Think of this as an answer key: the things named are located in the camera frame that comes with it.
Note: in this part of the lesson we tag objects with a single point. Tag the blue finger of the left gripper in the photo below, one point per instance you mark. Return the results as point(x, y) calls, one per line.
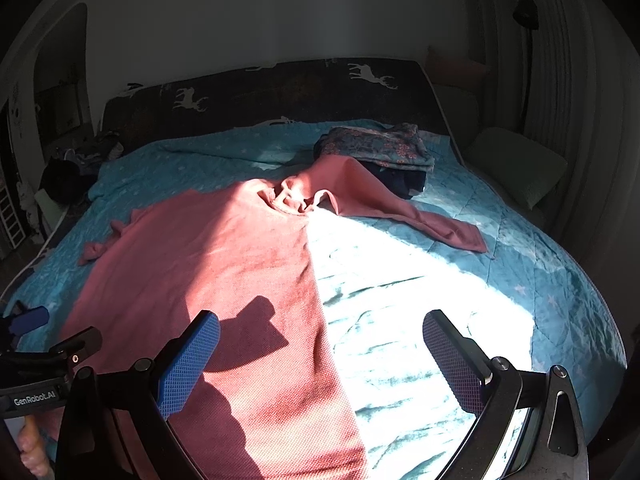
point(28, 320)

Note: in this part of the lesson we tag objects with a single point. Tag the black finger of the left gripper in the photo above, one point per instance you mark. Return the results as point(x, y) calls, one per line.
point(79, 347)

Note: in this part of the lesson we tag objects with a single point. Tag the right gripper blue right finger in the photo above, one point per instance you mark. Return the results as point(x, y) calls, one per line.
point(472, 377)

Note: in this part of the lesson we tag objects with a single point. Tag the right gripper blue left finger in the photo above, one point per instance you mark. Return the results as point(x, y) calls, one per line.
point(172, 375)

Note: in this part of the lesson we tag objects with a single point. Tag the pink knit sweater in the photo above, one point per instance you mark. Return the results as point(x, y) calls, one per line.
point(269, 404)

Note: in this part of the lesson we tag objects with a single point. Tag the dark clothes pile bedside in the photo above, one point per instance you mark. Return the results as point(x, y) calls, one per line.
point(71, 172)

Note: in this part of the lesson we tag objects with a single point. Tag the person's left hand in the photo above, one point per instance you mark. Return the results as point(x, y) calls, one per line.
point(33, 454)

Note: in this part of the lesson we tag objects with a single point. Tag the turquoise star quilt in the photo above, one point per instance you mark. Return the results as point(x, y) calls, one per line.
point(526, 298)

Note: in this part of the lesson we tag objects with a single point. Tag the navy star folded garment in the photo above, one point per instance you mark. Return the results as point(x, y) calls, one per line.
point(401, 182)

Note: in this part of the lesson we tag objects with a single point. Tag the light green pillow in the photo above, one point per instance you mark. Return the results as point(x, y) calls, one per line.
point(526, 170)

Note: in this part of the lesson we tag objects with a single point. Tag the dark deer pattern headboard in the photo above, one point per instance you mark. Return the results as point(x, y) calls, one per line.
point(387, 90)

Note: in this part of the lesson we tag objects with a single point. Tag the floral folded garment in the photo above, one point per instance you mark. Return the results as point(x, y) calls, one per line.
point(399, 147)

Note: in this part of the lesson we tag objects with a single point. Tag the green bench cushion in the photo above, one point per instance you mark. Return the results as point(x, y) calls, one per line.
point(462, 113)

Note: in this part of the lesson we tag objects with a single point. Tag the pink cushion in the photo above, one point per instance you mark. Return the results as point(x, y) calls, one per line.
point(452, 71)

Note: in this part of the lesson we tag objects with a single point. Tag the grey pleated curtain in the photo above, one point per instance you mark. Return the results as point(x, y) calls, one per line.
point(573, 87)

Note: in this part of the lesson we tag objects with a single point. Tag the black wall lamp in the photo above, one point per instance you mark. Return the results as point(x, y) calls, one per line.
point(526, 14)

